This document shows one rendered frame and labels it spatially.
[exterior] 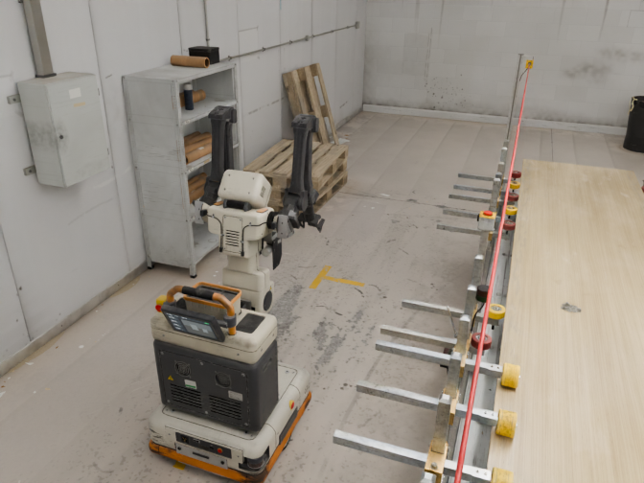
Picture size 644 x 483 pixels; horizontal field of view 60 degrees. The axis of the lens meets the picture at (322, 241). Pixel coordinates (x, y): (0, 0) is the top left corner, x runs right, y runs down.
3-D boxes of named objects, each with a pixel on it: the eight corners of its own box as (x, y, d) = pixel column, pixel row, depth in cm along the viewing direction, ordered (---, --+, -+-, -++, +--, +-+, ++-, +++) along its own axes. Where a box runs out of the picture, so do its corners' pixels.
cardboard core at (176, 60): (170, 55, 431) (203, 57, 422) (175, 54, 438) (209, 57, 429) (171, 66, 434) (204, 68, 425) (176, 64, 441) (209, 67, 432)
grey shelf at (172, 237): (147, 268, 460) (120, 75, 392) (203, 227, 536) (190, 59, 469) (194, 278, 446) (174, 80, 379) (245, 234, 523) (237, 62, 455)
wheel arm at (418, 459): (332, 444, 170) (332, 435, 168) (335, 435, 173) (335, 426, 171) (501, 492, 155) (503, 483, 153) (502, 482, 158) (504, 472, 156)
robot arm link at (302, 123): (287, 114, 253) (309, 116, 250) (299, 113, 265) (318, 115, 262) (282, 209, 266) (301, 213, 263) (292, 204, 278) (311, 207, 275)
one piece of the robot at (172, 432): (242, 465, 255) (241, 451, 251) (166, 440, 268) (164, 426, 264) (244, 461, 257) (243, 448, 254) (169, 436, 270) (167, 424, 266)
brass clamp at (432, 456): (421, 480, 159) (422, 468, 157) (428, 447, 171) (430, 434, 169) (442, 487, 157) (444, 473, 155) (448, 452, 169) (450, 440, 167)
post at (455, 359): (434, 465, 198) (449, 356, 177) (436, 458, 201) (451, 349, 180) (445, 468, 197) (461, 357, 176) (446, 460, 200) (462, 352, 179)
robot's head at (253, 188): (255, 202, 251) (264, 172, 254) (214, 195, 257) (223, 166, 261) (265, 213, 264) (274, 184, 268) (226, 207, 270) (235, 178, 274)
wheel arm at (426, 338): (379, 335, 240) (379, 327, 238) (381, 331, 242) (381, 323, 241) (483, 357, 226) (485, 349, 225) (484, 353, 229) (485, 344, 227)
